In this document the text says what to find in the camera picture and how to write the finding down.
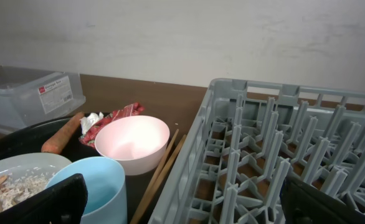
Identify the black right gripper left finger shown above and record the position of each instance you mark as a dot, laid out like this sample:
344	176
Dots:
63	202

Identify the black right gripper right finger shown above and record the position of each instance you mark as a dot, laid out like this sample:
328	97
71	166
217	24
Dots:
302	203

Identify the light blue plastic cup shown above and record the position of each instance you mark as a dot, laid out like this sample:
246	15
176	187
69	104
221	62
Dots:
105	181

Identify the rice and food scraps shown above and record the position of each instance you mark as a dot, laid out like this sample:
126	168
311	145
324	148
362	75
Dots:
14	191

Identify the orange carrot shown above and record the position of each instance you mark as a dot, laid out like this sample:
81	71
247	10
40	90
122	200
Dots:
59	140

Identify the grey plate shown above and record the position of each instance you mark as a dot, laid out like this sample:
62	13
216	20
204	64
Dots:
37	163

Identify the red snack wrapper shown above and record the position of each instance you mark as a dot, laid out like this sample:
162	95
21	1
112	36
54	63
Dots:
130	110

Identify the wooden chopstick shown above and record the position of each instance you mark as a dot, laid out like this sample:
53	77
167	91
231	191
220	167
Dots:
168	165
140	210

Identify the white tissue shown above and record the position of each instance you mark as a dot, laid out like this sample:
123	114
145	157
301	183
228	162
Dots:
87	122

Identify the grey dishwasher rack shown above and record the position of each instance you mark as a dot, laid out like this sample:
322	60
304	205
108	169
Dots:
248	136

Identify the clear plastic bin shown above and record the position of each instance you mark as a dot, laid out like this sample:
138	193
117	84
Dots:
29	96

